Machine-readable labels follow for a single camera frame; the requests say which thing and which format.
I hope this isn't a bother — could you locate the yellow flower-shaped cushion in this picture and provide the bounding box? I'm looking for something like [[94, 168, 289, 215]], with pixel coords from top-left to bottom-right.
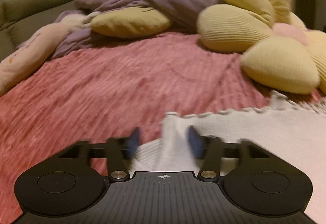
[[197, 0, 326, 95]]

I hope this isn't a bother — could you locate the white ribbed knit sweater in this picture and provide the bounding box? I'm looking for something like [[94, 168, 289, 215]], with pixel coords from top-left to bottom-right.
[[130, 90, 326, 224]]

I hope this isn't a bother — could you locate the plain yellow pillow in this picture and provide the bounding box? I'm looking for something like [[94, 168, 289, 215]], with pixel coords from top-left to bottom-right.
[[90, 6, 171, 39]]

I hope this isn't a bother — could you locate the long pink plush toy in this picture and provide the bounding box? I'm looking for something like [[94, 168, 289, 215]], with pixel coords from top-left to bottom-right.
[[0, 11, 95, 96]]

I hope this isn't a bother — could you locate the green sofa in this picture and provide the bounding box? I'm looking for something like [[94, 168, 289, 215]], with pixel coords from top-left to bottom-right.
[[0, 0, 78, 61]]

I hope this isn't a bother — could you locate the pink ribbed bedspread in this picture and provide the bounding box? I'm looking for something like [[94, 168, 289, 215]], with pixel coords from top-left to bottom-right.
[[0, 31, 326, 224]]

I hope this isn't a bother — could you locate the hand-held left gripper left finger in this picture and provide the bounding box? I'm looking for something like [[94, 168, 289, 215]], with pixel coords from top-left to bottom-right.
[[58, 126, 141, 182]]

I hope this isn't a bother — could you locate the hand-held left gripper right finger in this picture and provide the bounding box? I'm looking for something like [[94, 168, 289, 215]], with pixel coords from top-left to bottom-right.
[[187, 125, 272, 182]]

